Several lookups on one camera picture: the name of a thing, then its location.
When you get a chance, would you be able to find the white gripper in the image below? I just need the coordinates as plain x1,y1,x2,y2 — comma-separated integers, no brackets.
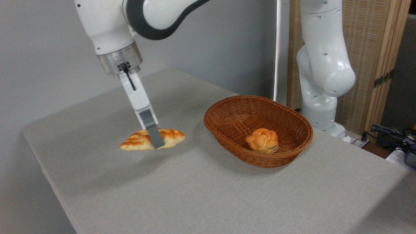
119,72,165,149

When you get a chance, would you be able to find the long braided bread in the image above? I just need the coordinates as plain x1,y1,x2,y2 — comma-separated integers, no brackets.
119,128,186,151

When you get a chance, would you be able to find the round bread roll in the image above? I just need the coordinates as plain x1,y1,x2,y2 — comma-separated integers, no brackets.
245,128,279,154

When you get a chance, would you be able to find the grey tablecloth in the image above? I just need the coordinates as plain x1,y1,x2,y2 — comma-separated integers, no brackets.
22,68,416,234

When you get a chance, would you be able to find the brown wicker basket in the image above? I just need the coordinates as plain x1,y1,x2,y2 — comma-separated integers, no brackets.
203,95,313,168

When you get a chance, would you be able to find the white vertical pole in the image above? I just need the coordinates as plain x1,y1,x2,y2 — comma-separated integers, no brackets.
273,0,284,102

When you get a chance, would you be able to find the white power strip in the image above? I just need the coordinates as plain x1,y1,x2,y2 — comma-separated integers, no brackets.
350,132,371,149

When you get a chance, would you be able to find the dark metal screen hinge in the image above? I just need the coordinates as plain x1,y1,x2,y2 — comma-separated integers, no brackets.
373,70,394,88

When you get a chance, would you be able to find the grey device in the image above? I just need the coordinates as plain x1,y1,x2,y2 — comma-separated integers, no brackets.
404,144,416,169

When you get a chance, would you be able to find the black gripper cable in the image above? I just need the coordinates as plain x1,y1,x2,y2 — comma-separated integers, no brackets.
119,63,137,91

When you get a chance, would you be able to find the dark cable bundle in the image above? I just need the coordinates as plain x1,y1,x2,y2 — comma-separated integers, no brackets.
370,124,416,153

